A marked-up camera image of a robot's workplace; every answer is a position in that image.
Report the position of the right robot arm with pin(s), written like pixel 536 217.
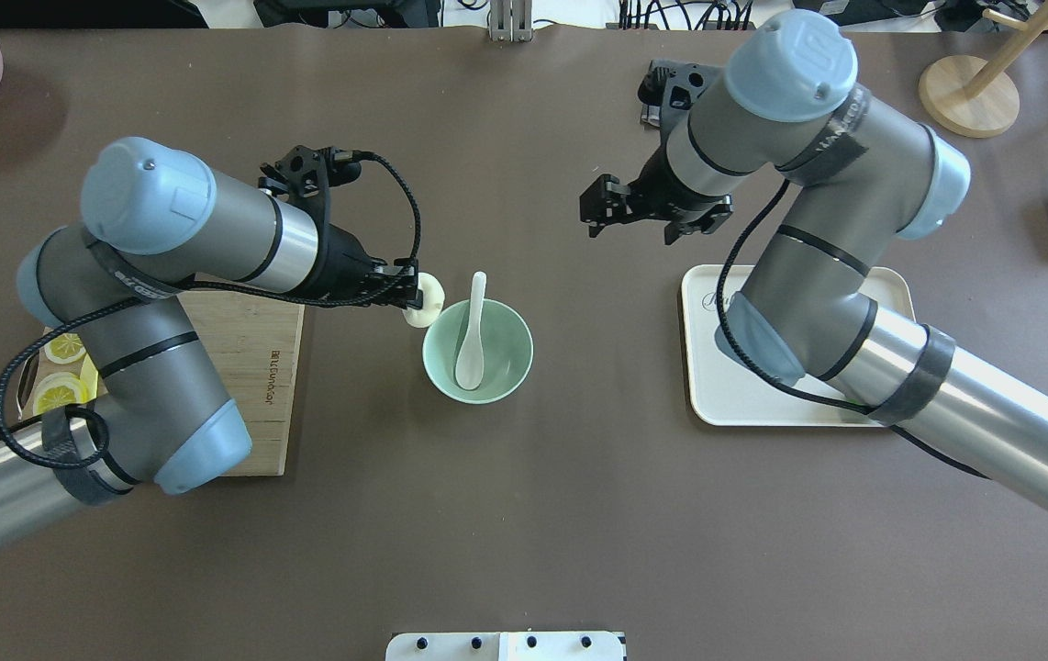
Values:
pixel 867 174

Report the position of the aluminium frame post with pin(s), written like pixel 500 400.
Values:
pixel 510 20

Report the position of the white ceramic spoon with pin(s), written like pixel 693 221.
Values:
pixel 469 365

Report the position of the lower lemon slice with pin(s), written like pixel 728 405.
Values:
pixel 58 390

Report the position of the mint green bowl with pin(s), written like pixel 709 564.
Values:
pixel 508 352

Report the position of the wooden cutting board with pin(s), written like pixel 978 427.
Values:
pixel 254 343

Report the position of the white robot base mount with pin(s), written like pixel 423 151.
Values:
pixel 509 645

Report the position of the white steamed bun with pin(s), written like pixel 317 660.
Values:
pixel 432 301

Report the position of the cream rabbit tray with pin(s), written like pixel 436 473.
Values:
pixel 725 394

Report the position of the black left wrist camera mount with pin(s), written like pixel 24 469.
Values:
pixel 305 172

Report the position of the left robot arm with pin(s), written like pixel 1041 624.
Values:
pixel 156 222

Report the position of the grey folded cloth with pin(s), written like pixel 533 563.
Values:
pixel 651 92

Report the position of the lemon slice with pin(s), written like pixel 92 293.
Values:
pixel 63 349
pixel 58 390

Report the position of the yellow plastic knife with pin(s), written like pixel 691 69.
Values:
pixel 89 377

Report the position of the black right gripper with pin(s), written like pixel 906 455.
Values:
pixel 668 196

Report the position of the wooden mug tree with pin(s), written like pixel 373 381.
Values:
pixel 974 97

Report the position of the upper lemon slice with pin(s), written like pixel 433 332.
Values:
pixel 63 349

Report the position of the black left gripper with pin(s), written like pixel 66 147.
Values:
pixel 343 264

